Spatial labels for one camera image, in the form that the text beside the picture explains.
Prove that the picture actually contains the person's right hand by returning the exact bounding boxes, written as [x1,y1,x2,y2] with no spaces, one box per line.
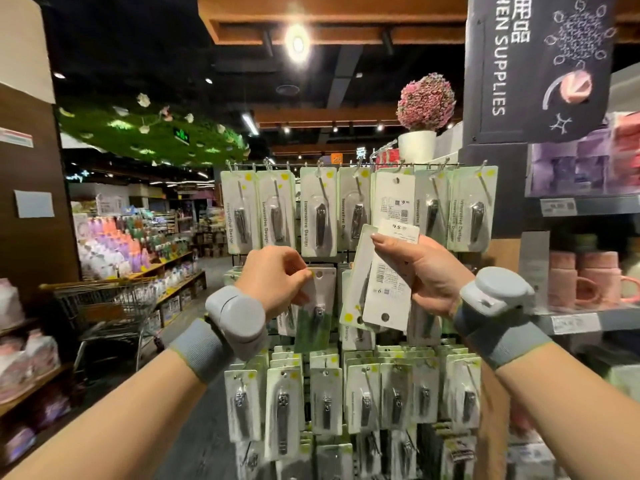
[372,233,476,318]

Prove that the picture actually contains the person's left hand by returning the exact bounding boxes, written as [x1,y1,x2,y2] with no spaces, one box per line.
[235,245,316,318]

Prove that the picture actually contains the white carded nail clipper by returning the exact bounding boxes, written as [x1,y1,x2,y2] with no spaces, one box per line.
[300,263,339,318]
[372,171,417,228]
[340,225,379,328]
[362,219,421,332]

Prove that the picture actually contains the person's right forearm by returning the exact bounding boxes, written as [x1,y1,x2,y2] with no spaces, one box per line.
[495,343,640,480]

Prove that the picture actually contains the person's left forearm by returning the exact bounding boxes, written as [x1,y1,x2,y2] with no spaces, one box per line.
[5,349,206,480]

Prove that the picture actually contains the wooden laundry shelf unit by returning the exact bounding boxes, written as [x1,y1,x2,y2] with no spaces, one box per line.
[130,249,208,326]

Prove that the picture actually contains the large white product box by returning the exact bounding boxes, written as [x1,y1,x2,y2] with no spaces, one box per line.
[520,231,551,314]

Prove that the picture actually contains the grey kitchenware shelf unit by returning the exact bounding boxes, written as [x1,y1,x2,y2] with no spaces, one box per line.
[520,65,640,396]

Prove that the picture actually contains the empty silver shopping cart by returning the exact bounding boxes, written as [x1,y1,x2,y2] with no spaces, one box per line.
[40,277,161,371]

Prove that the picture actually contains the wooden detergent shelf unit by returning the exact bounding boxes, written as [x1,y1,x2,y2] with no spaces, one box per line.
[0,315,76,466]

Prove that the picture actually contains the grey wrist tracker band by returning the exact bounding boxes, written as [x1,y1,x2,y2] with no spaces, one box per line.
[450,267,553,371]
[168,285,269,384]

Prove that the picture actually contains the distant goods display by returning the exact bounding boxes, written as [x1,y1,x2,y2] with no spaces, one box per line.
[195,229,231,260]

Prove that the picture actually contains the row of pastel laundry bottles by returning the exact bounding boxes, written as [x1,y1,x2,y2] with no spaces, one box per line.
[78,213,196,281]

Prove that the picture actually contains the purple boxed appliance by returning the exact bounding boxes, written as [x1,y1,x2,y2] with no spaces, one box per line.
[530,129,613,196]

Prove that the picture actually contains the pink flowers in white pot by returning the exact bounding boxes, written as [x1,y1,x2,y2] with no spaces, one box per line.
[397,73,457,164]

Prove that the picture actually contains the green hanging ceiling decor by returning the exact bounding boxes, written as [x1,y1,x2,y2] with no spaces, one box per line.
[58,93,251,168]

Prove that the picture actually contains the row of pink red packs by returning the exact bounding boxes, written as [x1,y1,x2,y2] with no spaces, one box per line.
[610,113,640,191]

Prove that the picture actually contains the dark hanging aisle sign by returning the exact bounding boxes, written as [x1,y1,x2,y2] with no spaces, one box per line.
[462,0,619,146]

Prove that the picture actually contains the round ceiling lamp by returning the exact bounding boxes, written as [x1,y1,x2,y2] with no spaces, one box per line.
[283,23,313,63]

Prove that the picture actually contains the wooden pillar panel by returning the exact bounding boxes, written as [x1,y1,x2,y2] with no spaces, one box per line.
[0,0,83,296]

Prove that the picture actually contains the wooden post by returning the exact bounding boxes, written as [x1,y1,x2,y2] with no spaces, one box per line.
[470,145,546,480]

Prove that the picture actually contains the wooden ceiling frame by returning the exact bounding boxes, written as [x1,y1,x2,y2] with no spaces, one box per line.
[197,0,640,46]

